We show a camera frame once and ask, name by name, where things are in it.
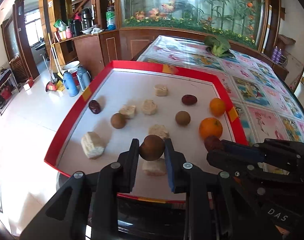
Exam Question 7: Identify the dark red date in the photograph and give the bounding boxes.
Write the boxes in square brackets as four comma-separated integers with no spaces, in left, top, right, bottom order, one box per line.
[204,135,224,152]

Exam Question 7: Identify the brown round longan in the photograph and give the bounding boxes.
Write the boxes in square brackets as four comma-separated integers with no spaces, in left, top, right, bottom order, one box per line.
[139,135,165,161]

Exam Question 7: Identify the small orange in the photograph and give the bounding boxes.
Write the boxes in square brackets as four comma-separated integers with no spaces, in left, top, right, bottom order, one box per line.
[209,98,226,117]

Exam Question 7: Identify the beige ginger lump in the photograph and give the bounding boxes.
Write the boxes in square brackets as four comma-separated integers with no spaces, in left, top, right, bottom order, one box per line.
[148,124,170,140]

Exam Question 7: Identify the brown longan fruit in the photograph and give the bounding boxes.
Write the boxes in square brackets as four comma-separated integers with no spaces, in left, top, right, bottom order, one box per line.
[175,111,191,126]

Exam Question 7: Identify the red jujube date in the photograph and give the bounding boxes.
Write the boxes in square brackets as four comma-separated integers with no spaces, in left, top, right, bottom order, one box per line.
[181,94,198,106]

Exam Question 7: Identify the beige ginger block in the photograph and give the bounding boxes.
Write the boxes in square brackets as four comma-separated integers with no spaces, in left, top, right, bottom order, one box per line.
[81,132,105,159]

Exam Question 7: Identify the beige ginger chunk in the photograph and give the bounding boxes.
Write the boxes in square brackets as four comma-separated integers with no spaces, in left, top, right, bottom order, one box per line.
[141,100,158,115]

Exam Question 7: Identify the beige ginger piece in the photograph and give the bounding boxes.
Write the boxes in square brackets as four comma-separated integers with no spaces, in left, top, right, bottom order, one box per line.
[119,105,136,119]

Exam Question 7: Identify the pale ginger piece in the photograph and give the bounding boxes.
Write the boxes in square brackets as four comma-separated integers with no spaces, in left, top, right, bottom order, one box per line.
[154,84,168,96]

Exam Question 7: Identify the dark red jujube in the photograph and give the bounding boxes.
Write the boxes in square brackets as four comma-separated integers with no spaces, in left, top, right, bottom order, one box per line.
[88,100,101,114]

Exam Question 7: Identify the colourful fruit print tablecloth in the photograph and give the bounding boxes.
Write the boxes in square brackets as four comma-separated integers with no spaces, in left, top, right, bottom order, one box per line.
[134,35,304,145]

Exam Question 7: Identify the red rimmed white tray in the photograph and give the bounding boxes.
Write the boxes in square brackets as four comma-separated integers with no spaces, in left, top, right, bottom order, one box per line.
[44,60,249,204]

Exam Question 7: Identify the purple bottles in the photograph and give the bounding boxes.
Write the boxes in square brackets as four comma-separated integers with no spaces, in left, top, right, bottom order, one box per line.
[271,46,282,64]

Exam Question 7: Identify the green leafy vegetable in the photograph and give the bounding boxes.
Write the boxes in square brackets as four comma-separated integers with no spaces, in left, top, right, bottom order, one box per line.
[204,36,234,57]

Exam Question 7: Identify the grey blue thermos flask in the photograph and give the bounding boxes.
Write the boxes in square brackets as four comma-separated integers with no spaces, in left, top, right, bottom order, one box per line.
[76,66,92,91]

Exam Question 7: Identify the decorative floral glass screen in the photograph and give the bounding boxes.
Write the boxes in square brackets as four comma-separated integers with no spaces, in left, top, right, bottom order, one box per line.
[120,0,264,48]

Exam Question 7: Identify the wooden cabinet counter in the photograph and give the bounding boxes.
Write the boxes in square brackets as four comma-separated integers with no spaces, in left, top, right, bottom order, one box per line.
[54,27,290,81]

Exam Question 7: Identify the green soda bottle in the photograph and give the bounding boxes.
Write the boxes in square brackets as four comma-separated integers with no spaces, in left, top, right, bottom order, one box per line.
[106,5,116,30]

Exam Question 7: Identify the black thermos kettle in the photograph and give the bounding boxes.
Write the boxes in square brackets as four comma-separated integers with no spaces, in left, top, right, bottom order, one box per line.
[81,8,93,30]

